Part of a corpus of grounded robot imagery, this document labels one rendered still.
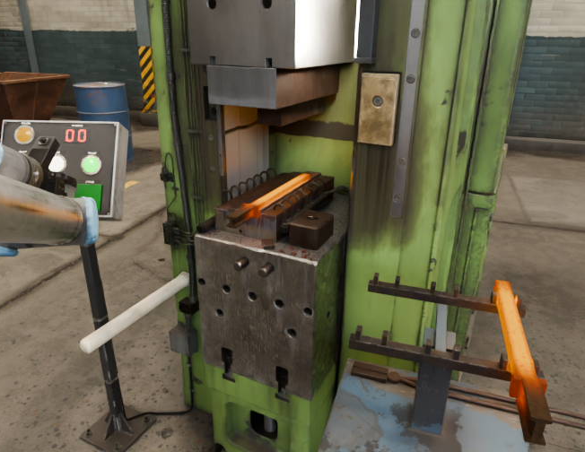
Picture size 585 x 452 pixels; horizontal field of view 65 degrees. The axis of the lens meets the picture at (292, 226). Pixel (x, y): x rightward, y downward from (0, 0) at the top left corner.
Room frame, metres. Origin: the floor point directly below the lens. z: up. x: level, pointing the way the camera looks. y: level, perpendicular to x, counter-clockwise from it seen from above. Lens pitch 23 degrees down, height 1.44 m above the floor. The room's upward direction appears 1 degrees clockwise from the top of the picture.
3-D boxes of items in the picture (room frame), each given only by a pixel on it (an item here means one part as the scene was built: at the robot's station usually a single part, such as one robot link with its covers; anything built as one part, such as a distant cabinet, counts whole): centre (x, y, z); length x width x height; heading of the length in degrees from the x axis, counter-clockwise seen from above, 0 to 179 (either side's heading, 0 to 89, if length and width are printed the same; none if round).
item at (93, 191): (1.22, 0.58, 1.01); 0.07 x 0.05 x 0.07; 89
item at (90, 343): (1.25, 0.48, 0.62); 0.44 x 0.05 x 0.05; 154
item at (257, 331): (1.35, -0.01, 0.69); 0.56 x 0.38 x 0.45; 154
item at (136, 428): (1.35, 0.67, 0.05); 0.22 x 0.22 x 0.09; 64
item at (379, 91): (1.16, -0.21, 1.27); 0.09 x 0.02 x 0.17; 64
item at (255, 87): (1.37, 0.04, 1.32); 0.42 x 0.20 x 0.10; 154
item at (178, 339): (1.44, 0.41, 0.36); 0.09 x 0.07 x 0.12; 64
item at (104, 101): (5.53, 2.26, 0.44); 0.59 x 0.59 x 0.88
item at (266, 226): (1.37, 0.04, 0.96); 0.42 x 0.20 x 0.09; 154
